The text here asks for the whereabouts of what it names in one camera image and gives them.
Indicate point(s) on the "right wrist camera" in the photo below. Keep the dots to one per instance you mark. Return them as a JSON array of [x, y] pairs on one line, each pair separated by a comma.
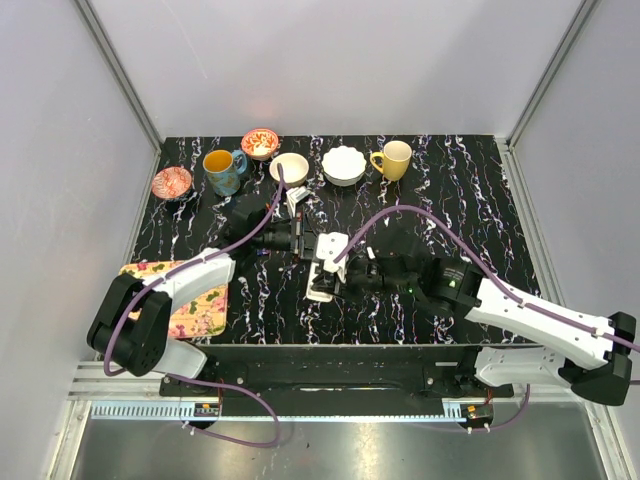
[[328, 247]]

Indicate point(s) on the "white scalloped bowl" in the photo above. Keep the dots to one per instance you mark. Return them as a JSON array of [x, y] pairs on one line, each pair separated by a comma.
[[343, 166]]

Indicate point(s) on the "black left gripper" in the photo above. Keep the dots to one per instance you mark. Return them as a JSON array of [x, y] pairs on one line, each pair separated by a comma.
[[305, 248]]

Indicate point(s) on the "aluminium table edge rail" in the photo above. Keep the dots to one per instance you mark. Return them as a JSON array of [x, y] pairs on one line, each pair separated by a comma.
[[282, 379]]

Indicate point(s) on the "floral rectangular tray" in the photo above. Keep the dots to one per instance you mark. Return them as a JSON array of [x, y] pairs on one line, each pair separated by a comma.
[[204, 316]]

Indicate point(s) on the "white remote control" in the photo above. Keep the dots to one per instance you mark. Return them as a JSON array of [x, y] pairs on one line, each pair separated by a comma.
[[325, 280]]

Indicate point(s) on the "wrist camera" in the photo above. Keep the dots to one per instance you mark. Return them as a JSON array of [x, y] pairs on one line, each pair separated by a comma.
[[293, 197], [328, 247]]

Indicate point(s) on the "yellow mug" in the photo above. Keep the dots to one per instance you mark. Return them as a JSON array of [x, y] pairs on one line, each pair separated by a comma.
[[393, 160]]

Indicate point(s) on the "orange floral bowl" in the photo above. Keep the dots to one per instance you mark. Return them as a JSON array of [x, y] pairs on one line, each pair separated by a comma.
[[260, 143]]

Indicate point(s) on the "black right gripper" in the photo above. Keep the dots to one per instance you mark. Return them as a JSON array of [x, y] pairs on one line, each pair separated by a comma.
[[349, 283]]

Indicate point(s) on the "left aluminium frame post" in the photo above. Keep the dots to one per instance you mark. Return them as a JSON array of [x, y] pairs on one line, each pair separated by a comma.
[[107, 50]]

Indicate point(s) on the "blue patterned mug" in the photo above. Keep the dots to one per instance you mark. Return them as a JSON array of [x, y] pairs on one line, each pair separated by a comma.
[[225, 170]]

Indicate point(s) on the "red patterned small dish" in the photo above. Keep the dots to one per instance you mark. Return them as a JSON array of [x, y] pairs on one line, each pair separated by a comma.
[[172, 183]]

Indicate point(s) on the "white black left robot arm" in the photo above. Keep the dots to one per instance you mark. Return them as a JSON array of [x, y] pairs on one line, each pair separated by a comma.
[[131, 327]]

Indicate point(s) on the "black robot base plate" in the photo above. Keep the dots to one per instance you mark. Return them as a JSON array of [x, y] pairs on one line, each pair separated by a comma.
[[462, 356]]

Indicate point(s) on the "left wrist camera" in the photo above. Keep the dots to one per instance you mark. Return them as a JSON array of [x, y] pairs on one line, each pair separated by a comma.
[[293, 197]]

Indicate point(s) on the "aluminium corner frame post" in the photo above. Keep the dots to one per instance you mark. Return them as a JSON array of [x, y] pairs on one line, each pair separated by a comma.
[[577, 24]]

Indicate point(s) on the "cream round bowl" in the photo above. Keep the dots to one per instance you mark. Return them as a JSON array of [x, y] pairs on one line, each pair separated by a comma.
[[295, 168]]

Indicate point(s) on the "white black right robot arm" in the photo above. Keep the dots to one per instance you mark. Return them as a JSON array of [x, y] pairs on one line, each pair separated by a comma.
[[588, 354]]

